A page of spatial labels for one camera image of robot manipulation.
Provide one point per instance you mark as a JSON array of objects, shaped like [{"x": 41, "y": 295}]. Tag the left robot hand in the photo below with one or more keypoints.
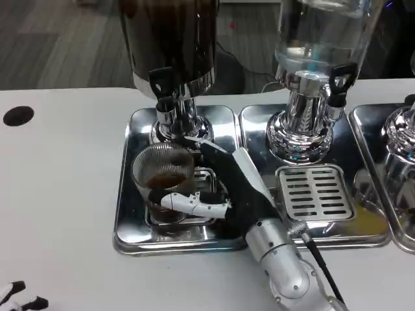
[{"x": 13, "y": 296}]

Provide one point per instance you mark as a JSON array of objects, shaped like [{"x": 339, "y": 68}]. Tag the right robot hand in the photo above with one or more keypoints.
[{"x": 236, "y": 188}]

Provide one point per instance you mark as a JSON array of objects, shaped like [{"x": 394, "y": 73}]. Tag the clear ribbed glass cup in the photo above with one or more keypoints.
[{"x": 162, "y": 168}]

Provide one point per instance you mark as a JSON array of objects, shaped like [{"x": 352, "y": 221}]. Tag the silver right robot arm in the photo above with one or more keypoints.
[{"x": 279, "y": 259}]

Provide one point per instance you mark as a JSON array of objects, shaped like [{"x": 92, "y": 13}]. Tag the steel drip tray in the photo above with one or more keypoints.
[
  {"x": 129, "y": 210},
  {"x": 256, "y": 136},
  {"x": 366, "y": 126}
]

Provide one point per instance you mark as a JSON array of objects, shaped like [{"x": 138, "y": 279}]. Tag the black tap of dark dispenser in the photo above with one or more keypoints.
[{"x": 161, "y": 84}]

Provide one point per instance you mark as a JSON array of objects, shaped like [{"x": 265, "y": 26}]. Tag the black tap of clear dispenser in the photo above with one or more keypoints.
[{"x": 340, "y": 84}]

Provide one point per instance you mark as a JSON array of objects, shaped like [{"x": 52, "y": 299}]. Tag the dark drink dispenser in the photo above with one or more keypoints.
[{"x": 168, "y": 42}]

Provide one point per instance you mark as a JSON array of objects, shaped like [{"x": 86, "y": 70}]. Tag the clear drink dispenser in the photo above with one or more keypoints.
[{"x": 311, "y": 39}]

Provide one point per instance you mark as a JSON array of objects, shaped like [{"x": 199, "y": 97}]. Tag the chrome dispenser stand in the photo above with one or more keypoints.
[{"x": 400, "y": 129}]

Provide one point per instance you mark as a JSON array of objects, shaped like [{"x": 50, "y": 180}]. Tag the black round counter hole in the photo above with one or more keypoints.
[{"x": 18, "y": 115}]

